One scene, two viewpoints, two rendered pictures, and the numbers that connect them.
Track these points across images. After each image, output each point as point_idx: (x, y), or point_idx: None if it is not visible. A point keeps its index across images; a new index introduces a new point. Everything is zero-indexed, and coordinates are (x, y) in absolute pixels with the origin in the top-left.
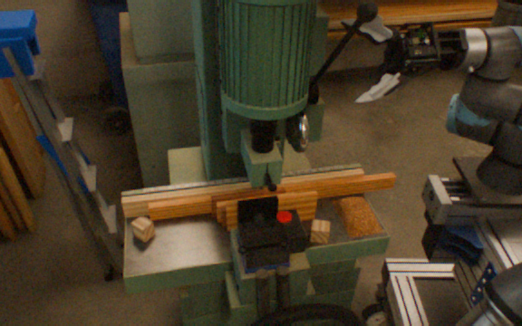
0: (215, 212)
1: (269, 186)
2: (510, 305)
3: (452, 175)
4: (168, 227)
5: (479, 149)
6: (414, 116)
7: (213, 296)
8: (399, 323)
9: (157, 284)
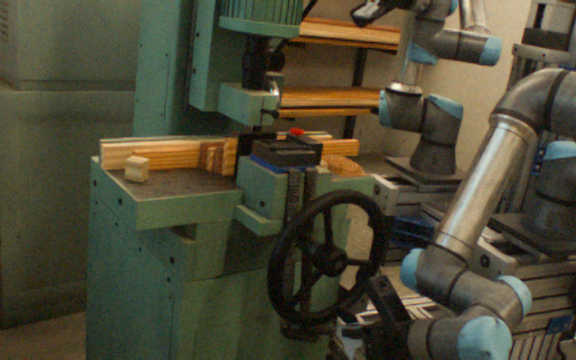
0: (204, 162)
1: (273, 111)
2: (513, 109)
3: (354, 250)
4: (158, 174)
5: (371, 228)
6: None
7: (219, 245)
8: (361, 359)
9: (168, 217)
